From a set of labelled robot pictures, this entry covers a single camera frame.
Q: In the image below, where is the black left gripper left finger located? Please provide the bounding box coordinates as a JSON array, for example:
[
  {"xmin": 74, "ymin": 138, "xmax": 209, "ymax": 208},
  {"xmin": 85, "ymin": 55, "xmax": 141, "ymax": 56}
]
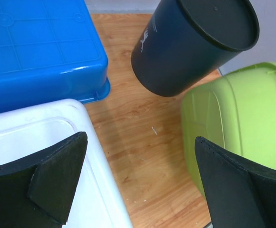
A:
[{"xmin": 0, "ymin": 132, "xmax": 88, "ymax": 228}]

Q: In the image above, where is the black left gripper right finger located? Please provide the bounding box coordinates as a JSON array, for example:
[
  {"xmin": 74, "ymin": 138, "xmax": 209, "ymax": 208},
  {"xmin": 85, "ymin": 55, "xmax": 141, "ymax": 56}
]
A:
[{"xmin": 195, "ymin": 136, "xmax": 276, "ymax": 228}]

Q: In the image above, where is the large white plastic tub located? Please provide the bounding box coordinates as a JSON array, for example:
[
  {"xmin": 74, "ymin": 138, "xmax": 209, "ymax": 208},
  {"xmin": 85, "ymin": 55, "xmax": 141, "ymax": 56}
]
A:
[{"xmin": 0, "ymin": 99, "xmax": 132, "ymax": 228}]

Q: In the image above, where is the lime green plastic tub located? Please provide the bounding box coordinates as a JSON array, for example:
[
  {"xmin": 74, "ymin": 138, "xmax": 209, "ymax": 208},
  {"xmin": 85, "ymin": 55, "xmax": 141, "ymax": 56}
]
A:
[{"xmin": 181, "ymin": 62, "xmax": 276, "ymax": 192}]

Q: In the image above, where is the blue plastic tub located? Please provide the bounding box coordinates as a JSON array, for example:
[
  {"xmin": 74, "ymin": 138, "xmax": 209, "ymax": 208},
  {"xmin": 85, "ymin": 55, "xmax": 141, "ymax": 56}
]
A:
[{"xmin": 0, "ymin": 0, "xmax": 110, "ymax": 113}]

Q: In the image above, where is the black round bucket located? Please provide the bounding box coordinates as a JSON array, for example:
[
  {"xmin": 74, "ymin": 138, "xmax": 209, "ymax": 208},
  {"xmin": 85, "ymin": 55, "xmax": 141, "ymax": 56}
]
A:
[{"xmin": 131, "ymin": 0, "xmax": 260, "ymax": 97}]

